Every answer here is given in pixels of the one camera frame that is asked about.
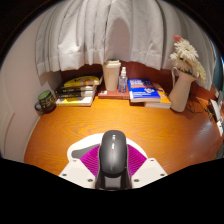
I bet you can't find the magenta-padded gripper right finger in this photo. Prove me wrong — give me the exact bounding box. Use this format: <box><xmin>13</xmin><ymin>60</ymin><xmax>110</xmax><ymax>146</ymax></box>
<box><xmin>127</xmin><ymin>143</ymin><xmax>168</xmax><ymax>189</ymax></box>

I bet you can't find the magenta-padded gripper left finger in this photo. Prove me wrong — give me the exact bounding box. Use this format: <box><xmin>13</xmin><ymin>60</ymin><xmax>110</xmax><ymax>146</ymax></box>
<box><xmin>58</xmin><ymin>144</ymin><xmax>103</xmax><ymax>190</ymax></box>

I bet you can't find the dark grey computer mouse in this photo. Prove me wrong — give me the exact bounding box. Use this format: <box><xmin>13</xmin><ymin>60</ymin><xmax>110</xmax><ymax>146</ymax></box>
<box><xmin>94</xmin><ymin>129</ymin><xmax>133</xmax><ymax>192</ymax></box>

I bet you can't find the white and grey mouse pad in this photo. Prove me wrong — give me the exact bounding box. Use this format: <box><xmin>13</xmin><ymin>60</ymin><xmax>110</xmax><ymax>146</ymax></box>
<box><xmin>66</xmin><ymin>132</ymin><xmax>148</xmax><ymax>161</ymax></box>

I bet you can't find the white and yellow book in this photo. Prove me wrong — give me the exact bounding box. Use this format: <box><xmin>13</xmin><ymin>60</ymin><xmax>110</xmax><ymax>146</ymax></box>
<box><xmin>55</xmin><ymin>95</ymin><xmax>95</xmax><ymax>108</ymax></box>

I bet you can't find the orange book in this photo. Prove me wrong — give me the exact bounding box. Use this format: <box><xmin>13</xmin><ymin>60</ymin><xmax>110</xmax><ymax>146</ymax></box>
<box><xmin>143</xmin><ymin>82</ymin><xmax>173</xmax><ymax>110</ymax></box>

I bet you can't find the dark green mug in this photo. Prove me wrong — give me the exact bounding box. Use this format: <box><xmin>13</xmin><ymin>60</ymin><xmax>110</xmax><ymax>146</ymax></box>
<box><xmin>34</xmin><ymin>89</ymin><xmax>57</xmax><ymax>114</ymax></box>

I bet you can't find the blue book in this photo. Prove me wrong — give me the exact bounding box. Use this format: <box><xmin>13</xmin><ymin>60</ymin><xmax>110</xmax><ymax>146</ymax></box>
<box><xmin>127</xmin><ymin>78</ymin><xmax>162</xmax><ymax>103</ymax></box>

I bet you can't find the white pitcher vase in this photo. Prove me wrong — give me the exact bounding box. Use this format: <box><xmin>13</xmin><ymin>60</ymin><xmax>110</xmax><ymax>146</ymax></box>
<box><xmin>168</xmin><ymin>66</ymin><xmax>196</xmax><ymax>113</ymax></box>

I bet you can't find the red book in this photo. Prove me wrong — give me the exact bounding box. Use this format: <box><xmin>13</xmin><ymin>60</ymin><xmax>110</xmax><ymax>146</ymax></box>
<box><xmin>97</xmin><ymin>87</ymin><xmax>131</xmax><ymax>100</ymax></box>

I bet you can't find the white laptop stand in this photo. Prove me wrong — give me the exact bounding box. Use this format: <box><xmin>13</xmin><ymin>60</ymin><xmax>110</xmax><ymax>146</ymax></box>
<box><xmin>208</xmin><ymin>98</ymin><xmax>224</xmax><ymax>123</ymax></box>

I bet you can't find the yellow and black book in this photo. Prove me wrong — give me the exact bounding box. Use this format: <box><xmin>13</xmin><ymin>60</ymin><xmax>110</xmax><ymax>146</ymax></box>
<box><xmin>63</xmin><ymin>74</ymin><xmax>104</xmax><ymax>88</ymax></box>

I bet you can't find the clear sanitizer bottle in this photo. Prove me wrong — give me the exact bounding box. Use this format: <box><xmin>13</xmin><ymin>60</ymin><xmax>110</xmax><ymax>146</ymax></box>
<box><xmin>117</xmin><ymin>66</ymin><xmax>129</xmax><ymax>94</ymax></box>

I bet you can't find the cream tumbler with lid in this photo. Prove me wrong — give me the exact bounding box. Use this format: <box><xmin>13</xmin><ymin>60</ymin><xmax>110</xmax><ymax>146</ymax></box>
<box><xmin>102</xmin><ymin>59</ymin><xmax>122</xmax><ymax>92</ymax></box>

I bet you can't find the white flower bouquet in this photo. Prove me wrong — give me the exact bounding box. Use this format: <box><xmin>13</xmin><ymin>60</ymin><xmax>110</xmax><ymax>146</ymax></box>
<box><xmin>169</xmin><ymin>34</ymin><xmax>208</xmax><ymax>84</ymax></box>

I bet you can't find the white pleated curtain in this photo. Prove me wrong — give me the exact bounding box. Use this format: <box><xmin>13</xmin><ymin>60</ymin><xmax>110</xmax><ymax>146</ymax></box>
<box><xmin>34</xmin><ymin>0</ymin><xmax>218</xmax><ymax>77</ymax></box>

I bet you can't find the black cable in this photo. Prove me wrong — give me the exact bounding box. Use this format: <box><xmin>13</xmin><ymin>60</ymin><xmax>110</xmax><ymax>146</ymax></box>
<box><xmin>186</xmin><ymin>96</ymin><xmax>214</xmax><ymax>116</ymax></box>

